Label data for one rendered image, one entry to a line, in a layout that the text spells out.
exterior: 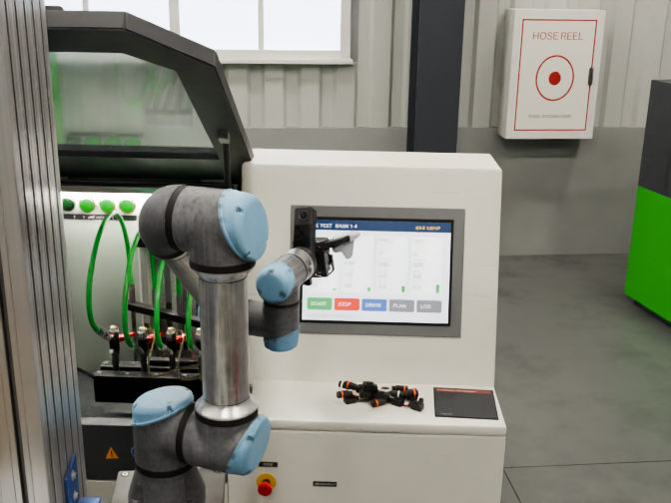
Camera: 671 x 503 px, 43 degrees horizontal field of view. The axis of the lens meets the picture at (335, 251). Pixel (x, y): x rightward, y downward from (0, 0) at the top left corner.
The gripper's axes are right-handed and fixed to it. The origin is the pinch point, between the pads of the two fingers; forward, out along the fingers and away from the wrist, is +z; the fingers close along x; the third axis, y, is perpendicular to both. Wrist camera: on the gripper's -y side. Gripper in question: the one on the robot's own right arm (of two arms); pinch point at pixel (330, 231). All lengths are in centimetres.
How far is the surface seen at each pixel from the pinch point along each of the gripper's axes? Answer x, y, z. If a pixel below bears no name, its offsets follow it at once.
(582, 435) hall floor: 38, 152, 190
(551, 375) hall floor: 17, 149, 249
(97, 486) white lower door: -63, 61, -24
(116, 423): -55, 44, -21
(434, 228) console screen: 16.8, 8.4, 32.9
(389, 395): 7.3, 47.1, 9.5
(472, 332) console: 26, 37, 30
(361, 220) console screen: -1.6, 4.2, 27.2
